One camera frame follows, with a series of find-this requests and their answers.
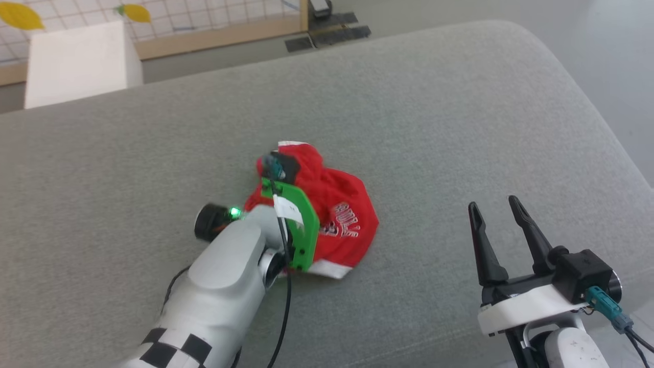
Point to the white box cabinet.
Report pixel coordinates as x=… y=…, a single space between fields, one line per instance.
x=76 y=66

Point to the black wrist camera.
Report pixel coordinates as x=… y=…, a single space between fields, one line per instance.
x=582 y=271
x=278 y=166

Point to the wooden framed grid panel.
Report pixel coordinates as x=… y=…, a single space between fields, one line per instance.
x=214 y=40

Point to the lemon print grid panel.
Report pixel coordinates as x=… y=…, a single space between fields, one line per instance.
x=204 y=15

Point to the dark grey floor device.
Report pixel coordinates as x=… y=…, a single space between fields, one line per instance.
x=320 y=6

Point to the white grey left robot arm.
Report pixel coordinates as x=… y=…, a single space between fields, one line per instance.
x=225 y=276

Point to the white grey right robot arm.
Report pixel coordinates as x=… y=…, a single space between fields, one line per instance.
x=567 y=347

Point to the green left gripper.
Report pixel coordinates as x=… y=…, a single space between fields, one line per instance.
x=305 y=225

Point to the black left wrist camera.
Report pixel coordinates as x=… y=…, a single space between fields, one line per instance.
x=278 y=166

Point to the grey fabric sofa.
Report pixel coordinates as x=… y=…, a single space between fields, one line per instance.
x=153 y=153

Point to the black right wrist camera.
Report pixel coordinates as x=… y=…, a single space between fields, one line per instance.
x=582 y=271

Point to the black floor mat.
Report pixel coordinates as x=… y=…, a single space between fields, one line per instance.
x=342 y=33
x=299 y=44

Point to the red garment with white print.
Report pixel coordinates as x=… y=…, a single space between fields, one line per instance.
x=342 y=204

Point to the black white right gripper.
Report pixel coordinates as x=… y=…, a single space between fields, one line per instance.
x=526 y=304

